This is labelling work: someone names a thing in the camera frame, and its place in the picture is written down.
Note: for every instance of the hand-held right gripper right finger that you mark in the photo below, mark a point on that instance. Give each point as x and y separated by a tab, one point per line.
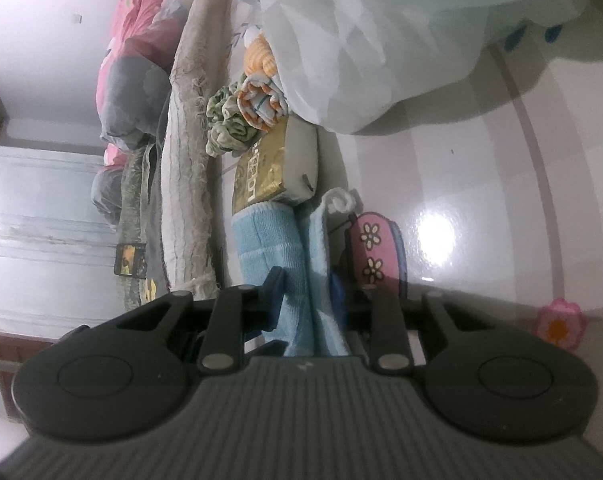
337	305

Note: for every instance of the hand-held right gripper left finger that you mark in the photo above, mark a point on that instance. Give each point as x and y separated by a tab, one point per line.
274	300

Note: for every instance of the light blue knitted cloth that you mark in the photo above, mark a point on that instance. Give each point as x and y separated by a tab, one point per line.
266	240

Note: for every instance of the blue cloth with white loop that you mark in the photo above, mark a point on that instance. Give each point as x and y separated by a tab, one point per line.
319	240

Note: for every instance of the gold packet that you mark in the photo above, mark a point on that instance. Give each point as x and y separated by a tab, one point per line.
261	170

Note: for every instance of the white box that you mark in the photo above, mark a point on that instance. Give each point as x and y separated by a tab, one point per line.
301	160

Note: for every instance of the beige fringed blanket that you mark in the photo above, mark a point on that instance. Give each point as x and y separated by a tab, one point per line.
191	160

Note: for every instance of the green patterned cloth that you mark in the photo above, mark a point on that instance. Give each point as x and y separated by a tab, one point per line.
226	125

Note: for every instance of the orange striped rolled cloth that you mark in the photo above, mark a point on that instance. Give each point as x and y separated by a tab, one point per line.
261	105

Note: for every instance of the yellow knitted cloth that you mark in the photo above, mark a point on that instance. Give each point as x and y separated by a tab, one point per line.
261	55

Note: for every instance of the white panelled door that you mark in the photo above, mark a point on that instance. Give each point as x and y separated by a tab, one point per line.
36	220

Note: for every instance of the white plastic bag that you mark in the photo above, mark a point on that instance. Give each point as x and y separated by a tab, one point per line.
381	35

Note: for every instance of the pink floral quilt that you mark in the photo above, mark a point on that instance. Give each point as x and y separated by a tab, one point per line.
136	35

